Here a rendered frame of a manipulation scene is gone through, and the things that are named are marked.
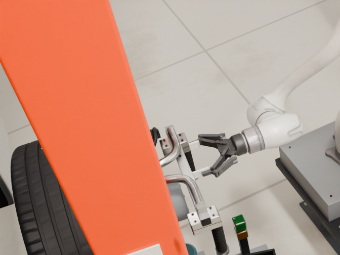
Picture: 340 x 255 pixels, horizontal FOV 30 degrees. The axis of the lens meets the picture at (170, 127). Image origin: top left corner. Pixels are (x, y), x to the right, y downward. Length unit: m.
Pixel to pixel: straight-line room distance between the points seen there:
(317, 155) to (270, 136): 0.58
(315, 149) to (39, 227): 1.39
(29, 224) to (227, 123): 1.94
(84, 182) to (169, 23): 3.42
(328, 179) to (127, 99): 1.81
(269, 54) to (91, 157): 3.02
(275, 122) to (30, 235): 0.92
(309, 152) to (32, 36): 2.04
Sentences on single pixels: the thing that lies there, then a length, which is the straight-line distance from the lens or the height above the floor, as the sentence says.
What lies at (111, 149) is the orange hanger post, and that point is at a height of 1.75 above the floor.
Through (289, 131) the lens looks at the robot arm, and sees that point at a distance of 2.21.
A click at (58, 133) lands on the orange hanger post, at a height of 1.81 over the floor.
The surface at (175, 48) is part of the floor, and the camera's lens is 4.12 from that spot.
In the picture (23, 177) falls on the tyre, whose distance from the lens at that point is 1.85.
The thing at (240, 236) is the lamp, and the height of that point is 0.59.
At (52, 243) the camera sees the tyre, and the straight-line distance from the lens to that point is 1.76.
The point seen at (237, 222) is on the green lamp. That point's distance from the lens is 2.21.
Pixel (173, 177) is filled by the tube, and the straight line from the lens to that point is 1.91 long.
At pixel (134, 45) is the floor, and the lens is 4.25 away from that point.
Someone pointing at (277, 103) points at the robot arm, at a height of 0.85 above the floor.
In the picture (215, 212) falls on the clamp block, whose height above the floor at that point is 0.95.
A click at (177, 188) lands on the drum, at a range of 2.01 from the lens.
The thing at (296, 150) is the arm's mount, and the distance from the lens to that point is 2.77.
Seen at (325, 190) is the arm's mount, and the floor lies 0.40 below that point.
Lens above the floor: 2.41
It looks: 42 degrees down
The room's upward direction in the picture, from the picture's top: 16 degrees counter-clockwise
